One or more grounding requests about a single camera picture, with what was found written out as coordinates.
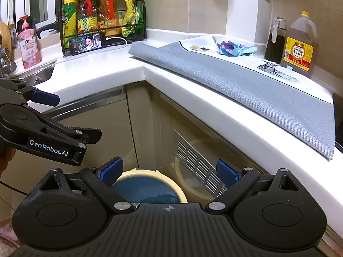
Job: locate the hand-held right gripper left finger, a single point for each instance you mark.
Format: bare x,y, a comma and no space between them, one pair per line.
111,170

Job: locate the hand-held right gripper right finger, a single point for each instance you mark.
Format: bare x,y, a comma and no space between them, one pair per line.
226,171

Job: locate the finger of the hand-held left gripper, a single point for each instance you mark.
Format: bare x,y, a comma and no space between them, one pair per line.
91,136
45,97

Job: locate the beige round trash bin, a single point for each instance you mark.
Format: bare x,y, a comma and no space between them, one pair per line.
144,173

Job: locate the person's left hand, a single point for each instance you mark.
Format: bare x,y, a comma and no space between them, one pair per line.
5,160

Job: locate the beige cabinet door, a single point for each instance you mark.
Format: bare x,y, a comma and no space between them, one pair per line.
166,128
107,128

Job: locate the stainless steel sink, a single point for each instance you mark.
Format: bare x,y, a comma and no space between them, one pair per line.
45,71

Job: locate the silver cabinet vent grille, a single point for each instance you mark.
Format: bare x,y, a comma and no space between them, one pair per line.
193,155

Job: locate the steel kitchen faucet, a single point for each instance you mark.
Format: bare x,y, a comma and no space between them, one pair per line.
6,65

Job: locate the pink dish soap bottle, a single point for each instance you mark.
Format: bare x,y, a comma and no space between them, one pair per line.
28,48

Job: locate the smartphone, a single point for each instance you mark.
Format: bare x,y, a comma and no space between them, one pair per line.
85,44

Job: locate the wooden cutting board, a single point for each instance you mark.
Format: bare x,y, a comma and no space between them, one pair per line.
6,37

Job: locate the green bottle with yellow cap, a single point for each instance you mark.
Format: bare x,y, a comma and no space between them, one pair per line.
69,18

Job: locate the dark sauce bottle red cap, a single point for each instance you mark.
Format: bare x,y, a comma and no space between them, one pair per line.
87,21

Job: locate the grey counter mat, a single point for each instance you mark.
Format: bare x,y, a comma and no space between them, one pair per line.
241,85

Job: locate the pink patterned cloth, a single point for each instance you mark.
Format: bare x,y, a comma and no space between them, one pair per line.
5,233

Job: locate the small dark-capped bottle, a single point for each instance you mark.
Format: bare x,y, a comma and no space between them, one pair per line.
94,2

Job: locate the yellow green snack packet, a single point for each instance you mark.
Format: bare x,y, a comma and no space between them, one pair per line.
130,16

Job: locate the purple blue wrapper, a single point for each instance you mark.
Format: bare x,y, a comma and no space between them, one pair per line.
235,49

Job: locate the black cooktop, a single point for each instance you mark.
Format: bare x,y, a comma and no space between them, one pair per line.
339,123

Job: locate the white printed cloth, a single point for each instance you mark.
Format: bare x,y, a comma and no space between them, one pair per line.
203,42

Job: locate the dark soy sauce dispenser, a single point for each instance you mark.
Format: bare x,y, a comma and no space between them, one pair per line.
274,48

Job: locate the cooking wine jug yellow label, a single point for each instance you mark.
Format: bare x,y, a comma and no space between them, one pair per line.
297,53

